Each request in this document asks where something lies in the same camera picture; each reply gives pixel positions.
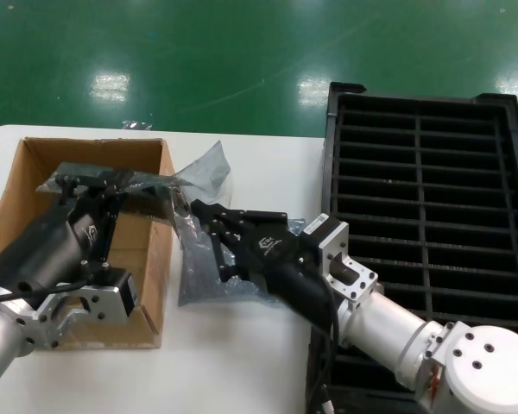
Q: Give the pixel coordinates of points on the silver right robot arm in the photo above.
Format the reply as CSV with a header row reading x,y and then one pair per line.
x,y
388,319

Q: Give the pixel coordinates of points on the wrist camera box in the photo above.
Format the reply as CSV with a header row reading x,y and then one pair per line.
x,y
319,226
123,293

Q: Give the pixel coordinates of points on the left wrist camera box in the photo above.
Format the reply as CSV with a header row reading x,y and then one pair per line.
x,y
123,293

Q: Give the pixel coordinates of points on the grey antistatic bag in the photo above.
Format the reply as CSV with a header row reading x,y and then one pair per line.
x,y
211,168
194,280

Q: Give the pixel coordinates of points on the small clear plastic scrap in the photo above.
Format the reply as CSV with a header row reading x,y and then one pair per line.
x,y
137,125

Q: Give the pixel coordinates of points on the black slotted plastic container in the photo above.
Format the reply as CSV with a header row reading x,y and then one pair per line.
x,y
330,172

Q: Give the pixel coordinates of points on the brown cardboard box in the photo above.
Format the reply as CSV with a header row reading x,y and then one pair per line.
x,y
155,280

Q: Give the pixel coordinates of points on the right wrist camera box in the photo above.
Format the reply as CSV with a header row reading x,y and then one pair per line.
x,y
319,226

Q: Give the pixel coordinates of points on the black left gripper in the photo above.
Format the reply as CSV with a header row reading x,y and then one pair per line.
x,y
39,250

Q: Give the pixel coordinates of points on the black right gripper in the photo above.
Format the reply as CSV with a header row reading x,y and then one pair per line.
x,y
267,248

